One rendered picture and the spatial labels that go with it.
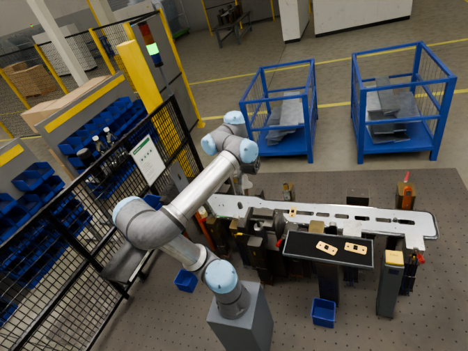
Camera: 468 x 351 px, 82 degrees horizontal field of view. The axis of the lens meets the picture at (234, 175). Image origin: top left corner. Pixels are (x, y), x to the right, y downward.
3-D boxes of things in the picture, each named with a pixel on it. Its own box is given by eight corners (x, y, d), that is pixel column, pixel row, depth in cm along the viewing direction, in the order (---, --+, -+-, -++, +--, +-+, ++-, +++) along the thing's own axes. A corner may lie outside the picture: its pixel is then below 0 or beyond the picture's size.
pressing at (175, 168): (194, 196, 196) (177, 159, 176) (187, 207, 189) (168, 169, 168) (193, 196, 197) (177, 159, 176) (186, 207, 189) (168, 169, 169)
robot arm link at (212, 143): (215, 143, 90) (238, 127, 95) (196, 136, 98) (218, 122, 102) (221, 162, 95) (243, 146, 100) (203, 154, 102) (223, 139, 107)
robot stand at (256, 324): (267, 364, 130) (251, 329, 107) (229, 355, 137) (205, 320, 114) (274, 322, 145) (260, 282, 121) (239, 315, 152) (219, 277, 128)
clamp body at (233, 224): (255, 255, 180) (242, 219, 158) (250, 270, 173) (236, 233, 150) (246, 254, 183) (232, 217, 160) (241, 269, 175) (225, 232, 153)
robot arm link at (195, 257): (212, 289, 114) (118, 237, 76) (192, 270, 124) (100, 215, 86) (229, 265, 117) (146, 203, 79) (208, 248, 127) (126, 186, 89)
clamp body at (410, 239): (411, 276, 145) (423, 234, 124) (414, 297, 137) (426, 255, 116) (395, 274, 149) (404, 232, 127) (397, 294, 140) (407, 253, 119)
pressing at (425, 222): (432, 208, 141) (433, 206, 140) (441, 243, 126) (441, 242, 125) (205, 193, 198) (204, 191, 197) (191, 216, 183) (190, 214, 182)
